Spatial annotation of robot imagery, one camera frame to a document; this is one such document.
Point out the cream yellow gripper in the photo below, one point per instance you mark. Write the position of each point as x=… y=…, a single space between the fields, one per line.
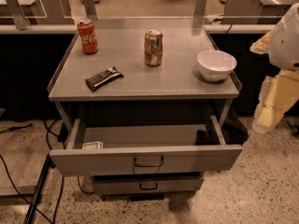
x=286 y=48

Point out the grey top drawer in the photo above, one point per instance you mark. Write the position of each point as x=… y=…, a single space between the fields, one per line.
x=143 y=150

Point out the grey drawer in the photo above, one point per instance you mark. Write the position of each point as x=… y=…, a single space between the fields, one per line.
x=143 y=150
x=131 y=185

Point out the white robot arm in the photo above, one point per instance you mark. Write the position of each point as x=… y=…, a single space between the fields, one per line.
x=289 y=23

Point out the grey bottom drawer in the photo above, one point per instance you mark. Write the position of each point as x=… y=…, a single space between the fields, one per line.
x=131 y=185

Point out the white card in drawer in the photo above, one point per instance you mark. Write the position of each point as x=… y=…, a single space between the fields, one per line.
x=92 y=145

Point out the white bowl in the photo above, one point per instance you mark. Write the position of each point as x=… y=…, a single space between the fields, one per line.
x=215 y=65

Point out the grey desk right background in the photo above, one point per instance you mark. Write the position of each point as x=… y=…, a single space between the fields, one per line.
x=255 y=11

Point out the grey desk background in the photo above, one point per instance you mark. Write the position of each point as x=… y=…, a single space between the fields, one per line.
x=37 y=11
x=255 y=11

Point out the grey metal cabinet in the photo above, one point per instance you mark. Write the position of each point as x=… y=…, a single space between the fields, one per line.
x=172 y=93

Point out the orange patterned can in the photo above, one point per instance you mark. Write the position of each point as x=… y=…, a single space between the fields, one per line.
x=153 y=47

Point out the dark snack bar wrapper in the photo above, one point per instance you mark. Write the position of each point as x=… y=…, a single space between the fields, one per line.
x=101 y=79

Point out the red cola can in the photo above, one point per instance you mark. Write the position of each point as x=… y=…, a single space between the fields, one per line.
x=87 y=35

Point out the grey desk left background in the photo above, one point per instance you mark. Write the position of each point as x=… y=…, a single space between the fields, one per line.
x=37 y=11

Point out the black floor rail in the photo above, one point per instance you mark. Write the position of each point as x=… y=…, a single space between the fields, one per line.
x=37 y=193

